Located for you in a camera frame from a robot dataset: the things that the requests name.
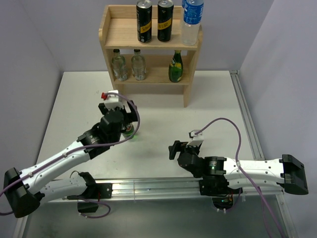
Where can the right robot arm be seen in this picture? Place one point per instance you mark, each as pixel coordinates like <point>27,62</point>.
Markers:
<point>222,175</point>

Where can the green bottle yellow label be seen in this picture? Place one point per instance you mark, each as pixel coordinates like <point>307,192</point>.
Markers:
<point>175,70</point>

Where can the aluminium frame rails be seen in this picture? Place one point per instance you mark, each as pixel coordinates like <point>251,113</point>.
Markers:
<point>152,196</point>

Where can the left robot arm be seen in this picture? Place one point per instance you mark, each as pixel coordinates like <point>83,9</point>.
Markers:
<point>29,188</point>

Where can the front clear water bottle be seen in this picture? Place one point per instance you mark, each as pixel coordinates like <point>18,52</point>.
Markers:
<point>190,24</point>

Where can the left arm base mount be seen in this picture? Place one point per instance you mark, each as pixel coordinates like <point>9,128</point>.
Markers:
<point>90,201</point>

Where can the clear water bottle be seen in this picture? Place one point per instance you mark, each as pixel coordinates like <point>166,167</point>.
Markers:
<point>183,3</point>
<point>190,24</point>

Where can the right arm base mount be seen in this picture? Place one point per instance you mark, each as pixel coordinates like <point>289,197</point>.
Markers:
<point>223,197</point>

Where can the clear soda bottle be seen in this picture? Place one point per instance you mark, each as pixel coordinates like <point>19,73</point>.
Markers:
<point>119,65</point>
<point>138,65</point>

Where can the green bottle red label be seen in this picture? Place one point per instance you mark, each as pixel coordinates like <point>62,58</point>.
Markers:
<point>128,130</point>

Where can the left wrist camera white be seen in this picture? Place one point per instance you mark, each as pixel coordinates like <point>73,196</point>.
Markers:
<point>112,100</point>

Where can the black can yellow label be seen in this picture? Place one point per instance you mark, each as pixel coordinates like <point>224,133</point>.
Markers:
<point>165,15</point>

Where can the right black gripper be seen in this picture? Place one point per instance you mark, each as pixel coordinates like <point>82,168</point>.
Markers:
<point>178,146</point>

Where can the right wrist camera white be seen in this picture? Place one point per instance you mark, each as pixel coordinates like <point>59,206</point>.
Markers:
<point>196,138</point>

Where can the wooden two-tier shelf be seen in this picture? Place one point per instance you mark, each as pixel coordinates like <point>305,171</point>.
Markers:
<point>118,30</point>

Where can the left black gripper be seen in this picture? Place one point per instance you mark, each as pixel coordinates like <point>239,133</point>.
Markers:
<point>134,115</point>

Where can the rear clear water bottle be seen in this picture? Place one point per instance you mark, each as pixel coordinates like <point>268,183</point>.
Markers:
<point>183,3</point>

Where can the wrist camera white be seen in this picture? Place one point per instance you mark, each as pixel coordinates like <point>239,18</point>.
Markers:
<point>112,100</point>
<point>196,138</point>

